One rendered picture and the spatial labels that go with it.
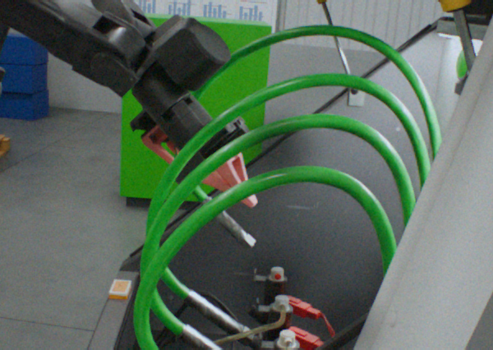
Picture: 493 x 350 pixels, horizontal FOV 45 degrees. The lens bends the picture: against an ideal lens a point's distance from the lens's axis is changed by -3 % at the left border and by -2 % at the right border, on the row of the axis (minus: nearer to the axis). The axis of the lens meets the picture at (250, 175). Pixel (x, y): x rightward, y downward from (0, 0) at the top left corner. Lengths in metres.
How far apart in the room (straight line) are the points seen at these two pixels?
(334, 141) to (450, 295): 0.77
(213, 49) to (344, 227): 0.52
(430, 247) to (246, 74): 3.71
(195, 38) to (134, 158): 3.52
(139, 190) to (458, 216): 3.96
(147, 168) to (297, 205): 3.15
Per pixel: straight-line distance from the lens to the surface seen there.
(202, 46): 0.70
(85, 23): 0.74
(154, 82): 0.75
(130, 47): 0.74
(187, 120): 0.74
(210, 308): 0.73
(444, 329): 0.33
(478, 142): 0.36
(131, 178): 4.25
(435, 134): 0.79
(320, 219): 1.12
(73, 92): 7.83
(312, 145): 1.08
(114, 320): 1.00
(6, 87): 7.15
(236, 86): 4.06
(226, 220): 0.89
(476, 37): 0.89
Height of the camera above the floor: 1.44
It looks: 16 degrees down
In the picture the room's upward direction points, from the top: 5 degrees clockwise
